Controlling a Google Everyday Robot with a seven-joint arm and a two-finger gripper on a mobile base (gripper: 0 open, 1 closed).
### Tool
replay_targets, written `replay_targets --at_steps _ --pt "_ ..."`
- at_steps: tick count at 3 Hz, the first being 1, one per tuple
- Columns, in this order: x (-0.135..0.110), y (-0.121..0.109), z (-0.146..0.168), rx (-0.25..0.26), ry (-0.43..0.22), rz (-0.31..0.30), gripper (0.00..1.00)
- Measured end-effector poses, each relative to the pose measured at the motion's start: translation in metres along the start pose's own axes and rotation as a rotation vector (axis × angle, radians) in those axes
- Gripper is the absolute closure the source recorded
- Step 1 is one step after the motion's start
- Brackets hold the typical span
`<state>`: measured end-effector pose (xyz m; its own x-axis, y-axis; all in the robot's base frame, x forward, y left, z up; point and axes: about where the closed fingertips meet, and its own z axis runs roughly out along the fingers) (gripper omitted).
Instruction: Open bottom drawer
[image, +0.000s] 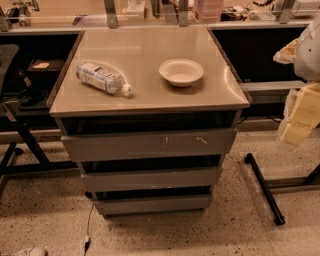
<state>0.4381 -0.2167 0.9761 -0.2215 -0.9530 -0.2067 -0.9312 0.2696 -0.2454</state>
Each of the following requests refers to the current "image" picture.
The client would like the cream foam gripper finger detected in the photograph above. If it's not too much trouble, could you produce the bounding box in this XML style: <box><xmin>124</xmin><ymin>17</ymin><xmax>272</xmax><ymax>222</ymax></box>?
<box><xmin>279</xmin><ymin>83</ymin><xmax>320</xmax><ymax>145</ymax></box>

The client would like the grey bottom drawer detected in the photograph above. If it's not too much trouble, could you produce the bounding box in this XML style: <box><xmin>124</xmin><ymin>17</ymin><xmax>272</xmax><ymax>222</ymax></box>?
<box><xmin>95</xmin><ymin>194</ymin><xmax>212</xmax><ymax>215</ymax></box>

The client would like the grey drawer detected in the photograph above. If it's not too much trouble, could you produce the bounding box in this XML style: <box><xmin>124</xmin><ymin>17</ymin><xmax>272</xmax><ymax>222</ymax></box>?
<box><xmin>95</xmin><ymin>194</ymin><xmax>212</xmax><ymax>215</ymax></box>
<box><xmin>62</xmin><ymin>128</ymin><xmax>237</xmax><ymax>162</ymax></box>
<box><xmin>81</xmin><ymin>167</ymin><xmax>222</xmax><ymax>192</ymax></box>

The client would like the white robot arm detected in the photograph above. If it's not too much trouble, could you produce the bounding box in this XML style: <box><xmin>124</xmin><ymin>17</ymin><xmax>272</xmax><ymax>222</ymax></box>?
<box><xmin>273</xmin><ymin>16</ymin><xmax>320</xmax><ymax>145</ymax></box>

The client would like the grey middle drawer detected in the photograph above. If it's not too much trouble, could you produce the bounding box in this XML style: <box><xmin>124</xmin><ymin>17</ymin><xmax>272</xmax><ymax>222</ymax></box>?
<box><xmin>81</xmin><ymin>167</ymin><xmax>222</xmax><ymax>192</ymax></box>

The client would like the grey drawer cabinet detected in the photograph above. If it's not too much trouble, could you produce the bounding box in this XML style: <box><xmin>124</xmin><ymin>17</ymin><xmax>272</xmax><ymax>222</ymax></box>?
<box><xmin>50</xmin><ymin>26</ymin><xmax>249</xmax><ymax>203</ymax></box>

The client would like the grey top drawer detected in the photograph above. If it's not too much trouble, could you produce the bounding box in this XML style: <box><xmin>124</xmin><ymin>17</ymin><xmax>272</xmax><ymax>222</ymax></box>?
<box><xmin>62</xmin><ymin>128</ymin><xmax>237</xmax><ymax>162</ymax></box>

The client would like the black metal floor bar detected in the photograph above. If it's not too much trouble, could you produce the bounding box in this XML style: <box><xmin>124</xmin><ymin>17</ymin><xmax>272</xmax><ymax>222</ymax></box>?
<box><xmin>244</xmin><ymin>153</ymin><xmax>285</xmax><ymax>226</ymax></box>

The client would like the white paper bowl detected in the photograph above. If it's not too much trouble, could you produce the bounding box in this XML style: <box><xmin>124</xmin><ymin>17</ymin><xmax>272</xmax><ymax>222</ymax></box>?
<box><xmin>159</xmin><ymin>59</ymin><xmax>204</xmax><ymax>88</ymax></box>

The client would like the pink storage box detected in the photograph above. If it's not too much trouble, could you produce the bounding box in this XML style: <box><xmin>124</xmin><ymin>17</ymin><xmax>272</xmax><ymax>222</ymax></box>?
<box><xmin>193</xmin><ymin>0</ymin><xmax>223</xmax><ymax>23</ymax></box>

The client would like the plastic water bottle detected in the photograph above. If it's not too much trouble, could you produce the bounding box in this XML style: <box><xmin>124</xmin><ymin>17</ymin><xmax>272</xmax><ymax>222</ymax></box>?
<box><xmin>76</xmin><ymin>62</ymin><xmax>133</xmax><ymax>97</ymax></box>

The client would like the black box on shelf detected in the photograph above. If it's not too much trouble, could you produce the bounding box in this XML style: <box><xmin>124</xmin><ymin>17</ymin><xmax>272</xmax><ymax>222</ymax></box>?
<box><xmin>27</xmin><ymin>59</ymin><xmax>64</xmax><ymax>81</ymax></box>

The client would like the white shoe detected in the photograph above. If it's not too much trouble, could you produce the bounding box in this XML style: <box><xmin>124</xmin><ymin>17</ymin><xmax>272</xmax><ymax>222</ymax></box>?
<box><xmin>10</xmin><ymin>247</ymin><xmax>47</xmax><ymax>256</ymax></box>

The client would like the black cable on floor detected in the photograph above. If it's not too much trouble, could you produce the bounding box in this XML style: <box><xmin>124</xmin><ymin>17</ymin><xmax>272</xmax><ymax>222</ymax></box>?
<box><xmin>82</xmin><ymin>201</ymin><xmax>96</xmax><ymax>254</ymax></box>

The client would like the black table frame left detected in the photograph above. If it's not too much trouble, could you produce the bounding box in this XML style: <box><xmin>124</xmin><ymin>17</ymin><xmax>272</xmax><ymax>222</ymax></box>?
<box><xmin>0</xmin><ymin>44</ymin><xmax>77</xmax><ymax>188</ymax></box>

